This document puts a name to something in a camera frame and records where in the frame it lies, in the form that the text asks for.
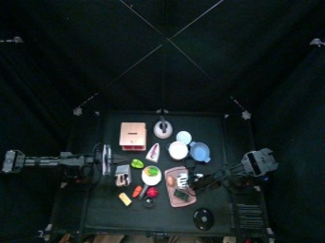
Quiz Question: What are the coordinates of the white sushi roll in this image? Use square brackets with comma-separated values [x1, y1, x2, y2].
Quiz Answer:
[177, 173, 191, 191]

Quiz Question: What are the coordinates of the green black sushi roll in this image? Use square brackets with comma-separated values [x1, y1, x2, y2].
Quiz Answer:
[173, 189, 191, 202]

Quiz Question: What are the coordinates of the green toy pepper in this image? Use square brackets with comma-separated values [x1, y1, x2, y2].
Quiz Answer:
[130, 158, 146, 170]

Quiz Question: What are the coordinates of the pink plastic tray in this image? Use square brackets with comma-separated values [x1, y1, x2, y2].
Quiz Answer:
[164, 165, 199, 209]

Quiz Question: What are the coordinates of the blue toy pan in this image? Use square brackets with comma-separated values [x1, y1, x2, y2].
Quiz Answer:
[188, 141, 213, 163]

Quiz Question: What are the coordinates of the white plate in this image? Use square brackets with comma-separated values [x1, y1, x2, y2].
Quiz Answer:
[166, 140, 191, 161]

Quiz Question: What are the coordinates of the pink wooden toy box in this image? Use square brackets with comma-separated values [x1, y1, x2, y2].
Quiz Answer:
[118, 121, 149, 152]

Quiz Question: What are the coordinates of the pink white toy iron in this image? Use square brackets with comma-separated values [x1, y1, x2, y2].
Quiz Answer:
[145, 142, 164, 164]

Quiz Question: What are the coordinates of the green toy lettuce piece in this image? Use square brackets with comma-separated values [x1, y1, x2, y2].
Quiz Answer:
[146, 166, 162, 178]

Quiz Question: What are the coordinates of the red toy tomato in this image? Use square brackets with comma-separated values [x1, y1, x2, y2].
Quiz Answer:
[145, 186, 161, 198]

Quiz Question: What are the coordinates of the white toy frying pan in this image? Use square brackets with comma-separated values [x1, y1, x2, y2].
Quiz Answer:
[138, 164, 164, 199]

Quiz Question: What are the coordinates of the black round lid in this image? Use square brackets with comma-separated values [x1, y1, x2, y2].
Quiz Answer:
[192, 207, 216, 232]

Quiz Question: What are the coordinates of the small black toy cup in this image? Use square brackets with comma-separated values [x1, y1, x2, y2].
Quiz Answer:
[142, 196, 157, 209]

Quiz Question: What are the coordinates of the orange toy carrot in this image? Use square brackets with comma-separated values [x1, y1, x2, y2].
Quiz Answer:
[132, 185, 144, 199]

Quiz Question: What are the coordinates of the yellow toy cheese block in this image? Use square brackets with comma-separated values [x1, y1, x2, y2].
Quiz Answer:
[117, 192, 134, 207]

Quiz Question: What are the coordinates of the thin frame brace wire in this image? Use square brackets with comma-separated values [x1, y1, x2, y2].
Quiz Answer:
[118, 0, 247, 112]
[78, 0, 225, 109]

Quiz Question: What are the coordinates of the silver frame clamp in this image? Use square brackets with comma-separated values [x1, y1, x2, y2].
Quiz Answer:
[310, 37, 325, 48]
[0, 35, 26, 45]

